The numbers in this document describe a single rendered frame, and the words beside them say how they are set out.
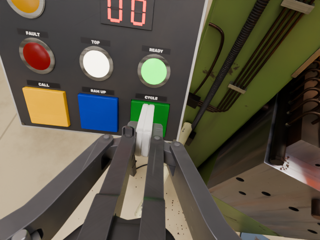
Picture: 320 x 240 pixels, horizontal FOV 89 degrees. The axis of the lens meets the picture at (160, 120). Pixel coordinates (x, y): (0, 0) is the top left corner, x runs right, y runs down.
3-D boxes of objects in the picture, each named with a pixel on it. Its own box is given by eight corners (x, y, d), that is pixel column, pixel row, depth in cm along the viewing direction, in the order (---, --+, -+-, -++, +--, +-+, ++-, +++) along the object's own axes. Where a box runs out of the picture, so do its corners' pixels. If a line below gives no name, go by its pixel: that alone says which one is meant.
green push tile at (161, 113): (164, 138, 34) (170, 106, 31) (129, 134, 34) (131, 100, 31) (164, 134, 36) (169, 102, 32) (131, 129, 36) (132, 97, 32)
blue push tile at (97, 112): (117, 132, 34) (117, 99, 30) (81, 129, 34) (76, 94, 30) (119, 128, 36) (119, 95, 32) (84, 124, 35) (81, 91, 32)
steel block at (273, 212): (284, 237, 71) (445, 255, 34) (204, 190, 78) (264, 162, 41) (293, 138, 99) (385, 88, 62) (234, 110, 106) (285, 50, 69)
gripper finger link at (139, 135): (141, 157, 16) (134, 156, 16) (146, 123, 23) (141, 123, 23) (143, 132, 15) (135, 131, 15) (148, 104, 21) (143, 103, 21)
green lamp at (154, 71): (159, 91, 29) (162, 72, 26) (137, 80, 30) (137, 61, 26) (167, 80, 31) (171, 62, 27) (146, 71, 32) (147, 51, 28)
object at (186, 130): (145, 222, 58) (145, 223, 54) (132, 214, 59) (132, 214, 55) (192, 131, 81) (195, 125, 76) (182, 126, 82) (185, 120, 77)
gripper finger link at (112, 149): (131, 162, 15) (98, 159, 14) (138, 132, 19) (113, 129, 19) (132, 149, 14) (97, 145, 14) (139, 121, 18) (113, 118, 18)
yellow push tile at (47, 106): (68, 127, 33) (63, 92, 30) (30, 123, 33) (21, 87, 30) (72, 123, 35) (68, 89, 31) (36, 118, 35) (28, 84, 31)
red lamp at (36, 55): (45, 76, 28) (32, 55, 25) (26, 66, 29) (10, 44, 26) (60, 67, 30) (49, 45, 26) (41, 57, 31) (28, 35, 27)
